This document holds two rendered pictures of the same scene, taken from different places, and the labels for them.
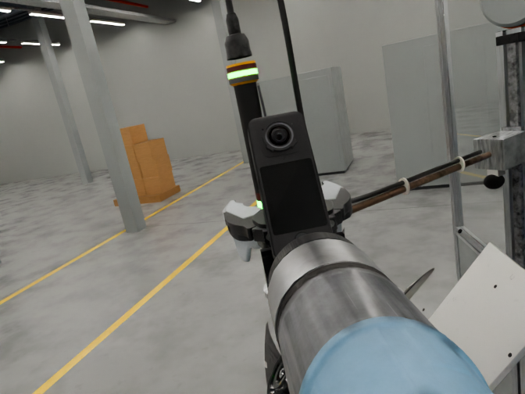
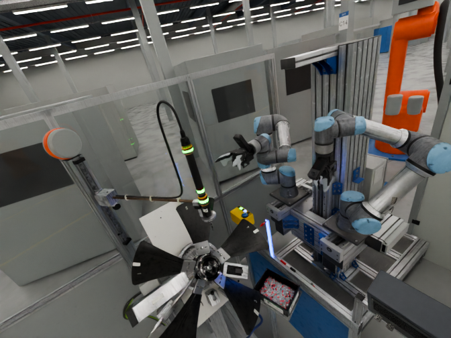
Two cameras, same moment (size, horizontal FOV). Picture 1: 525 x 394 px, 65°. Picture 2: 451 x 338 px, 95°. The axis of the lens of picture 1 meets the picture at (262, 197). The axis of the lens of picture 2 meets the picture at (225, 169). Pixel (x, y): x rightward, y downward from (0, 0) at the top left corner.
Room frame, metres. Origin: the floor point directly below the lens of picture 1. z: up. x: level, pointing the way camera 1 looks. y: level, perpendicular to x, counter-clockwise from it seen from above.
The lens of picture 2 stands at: (0.99, 0.69, 2.08)
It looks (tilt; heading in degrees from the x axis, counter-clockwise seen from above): 27 degrees down; 233
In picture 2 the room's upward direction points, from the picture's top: 13 degrees counter-clockwise
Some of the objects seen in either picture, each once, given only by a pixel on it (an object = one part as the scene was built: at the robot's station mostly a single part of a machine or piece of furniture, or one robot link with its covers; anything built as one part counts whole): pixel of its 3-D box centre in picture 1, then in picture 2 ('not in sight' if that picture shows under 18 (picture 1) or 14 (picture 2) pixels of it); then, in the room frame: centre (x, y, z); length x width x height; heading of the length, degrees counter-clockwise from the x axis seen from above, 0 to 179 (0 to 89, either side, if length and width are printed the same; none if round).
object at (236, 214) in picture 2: not in sight; (242, 217); (0.22, -0.25, 1.02); 0.16 x 0.10 x 0.11; 83
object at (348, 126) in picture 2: not in sight; (347, 125); (0.05, 0.37, 1.73); 0.11 x 0.11 x 0.08; 41
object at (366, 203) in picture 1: (406, 188); (151, 199); (0.76, -0.28, 1.54); 0.54 x 0.01 x 0.01; 118
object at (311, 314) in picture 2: not in sight; (289, 301); (0.27, 0.14, 0.45); 0.82 x 0.01 x 0.66; 83
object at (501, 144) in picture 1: (501, 149); (107, 197); (0.91, -0.56, 1.54); 0.10 x 0.07 x 0.08; 118
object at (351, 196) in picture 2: not in sight; (352, 203); (-0.10, 0.37, 1.20); 0.13 x 0.12 x 0.14; 41
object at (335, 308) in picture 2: not in sight; (286, 268); (0.27, 0.14, 0.82); 0.90 x 0.04 x 0.08; 83
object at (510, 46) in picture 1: (516, 170); (105, 205); (0.94, -0.61, 1.48); 0.05 x 0.03 x 0.62; 28
